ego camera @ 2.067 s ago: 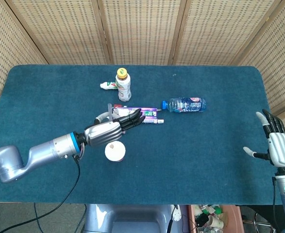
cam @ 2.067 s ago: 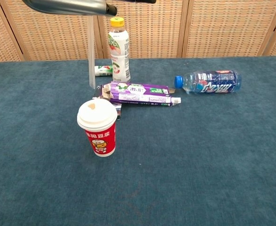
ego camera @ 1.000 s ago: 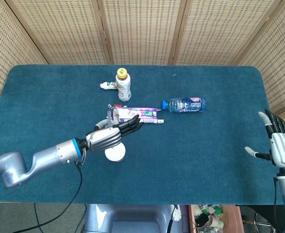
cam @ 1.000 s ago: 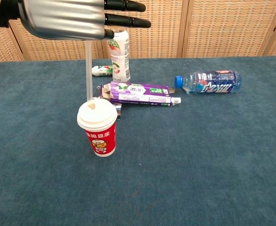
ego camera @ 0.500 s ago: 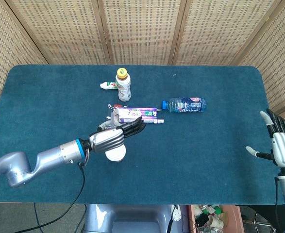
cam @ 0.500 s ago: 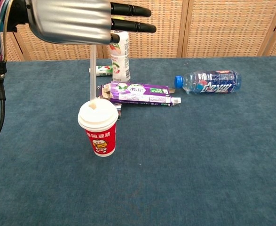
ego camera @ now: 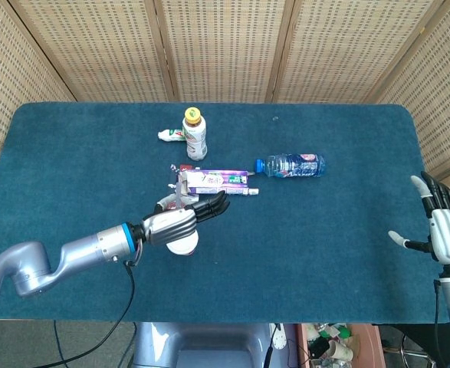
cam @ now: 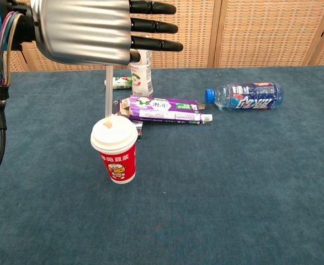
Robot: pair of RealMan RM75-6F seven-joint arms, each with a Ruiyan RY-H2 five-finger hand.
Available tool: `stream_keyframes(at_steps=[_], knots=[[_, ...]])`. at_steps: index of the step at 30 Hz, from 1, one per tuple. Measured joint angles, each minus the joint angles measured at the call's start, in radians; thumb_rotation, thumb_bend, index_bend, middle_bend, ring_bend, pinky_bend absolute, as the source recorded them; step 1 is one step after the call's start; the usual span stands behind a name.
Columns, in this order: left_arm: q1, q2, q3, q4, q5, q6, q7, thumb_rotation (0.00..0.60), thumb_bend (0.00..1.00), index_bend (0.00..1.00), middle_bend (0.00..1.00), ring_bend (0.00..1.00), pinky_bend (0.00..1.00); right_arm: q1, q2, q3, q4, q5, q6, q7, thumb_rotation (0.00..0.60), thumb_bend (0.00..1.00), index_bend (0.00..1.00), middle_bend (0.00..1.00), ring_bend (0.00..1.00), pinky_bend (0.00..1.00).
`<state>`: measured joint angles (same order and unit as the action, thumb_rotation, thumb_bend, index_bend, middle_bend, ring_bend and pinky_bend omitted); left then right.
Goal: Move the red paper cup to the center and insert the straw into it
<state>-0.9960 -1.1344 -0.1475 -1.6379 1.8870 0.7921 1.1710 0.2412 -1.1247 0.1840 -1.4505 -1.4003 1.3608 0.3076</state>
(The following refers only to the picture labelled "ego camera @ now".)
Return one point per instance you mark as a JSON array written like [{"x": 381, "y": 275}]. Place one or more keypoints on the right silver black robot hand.
[{"x": 449, "y": 234}]

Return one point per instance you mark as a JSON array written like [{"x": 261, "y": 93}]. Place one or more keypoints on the blue carpet table cover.
[{"x": 286, "y": 268}]

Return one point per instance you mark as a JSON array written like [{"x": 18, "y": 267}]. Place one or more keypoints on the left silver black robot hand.
[{"x": 171, "y": 226}]

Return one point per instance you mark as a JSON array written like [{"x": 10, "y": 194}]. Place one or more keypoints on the chrome stool frame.
[{"x": 412, "y": 345}]

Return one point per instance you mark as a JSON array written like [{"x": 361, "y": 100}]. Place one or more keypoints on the silver robot torso base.
[{"x": 209, "y": 345}]

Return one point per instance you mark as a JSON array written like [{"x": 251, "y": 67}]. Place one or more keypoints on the blue sports drink bottle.
[{"x": 297, "y": 165}]

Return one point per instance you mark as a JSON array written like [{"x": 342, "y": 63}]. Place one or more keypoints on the small white toothpaste tube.
[{"x": 169, "y": 135}]

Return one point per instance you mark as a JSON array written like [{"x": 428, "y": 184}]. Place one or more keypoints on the pink bin of trash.
[{"x": 339, "y": 347}]

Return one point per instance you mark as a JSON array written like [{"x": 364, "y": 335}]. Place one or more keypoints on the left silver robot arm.
[{"x": 79, "y": 251}]

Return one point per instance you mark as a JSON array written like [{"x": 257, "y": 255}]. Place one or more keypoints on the small red packet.
[{"x": 186, "y": 167}]

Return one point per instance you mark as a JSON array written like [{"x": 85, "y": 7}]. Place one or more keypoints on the purple toothpaste box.
[{"x": 213, "y": 179}]

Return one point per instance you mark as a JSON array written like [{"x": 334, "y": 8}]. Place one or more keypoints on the woven bamboo folding screen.
[{"x": 224, "y": 46}]

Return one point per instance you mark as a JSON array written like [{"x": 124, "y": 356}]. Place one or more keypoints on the purple toothpaste tube white cap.
[{"x": 224, "y": 190}]

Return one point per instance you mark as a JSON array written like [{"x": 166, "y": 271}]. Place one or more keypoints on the yellow-capped white drink bottle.
[{"x": 195, "y": 138}]

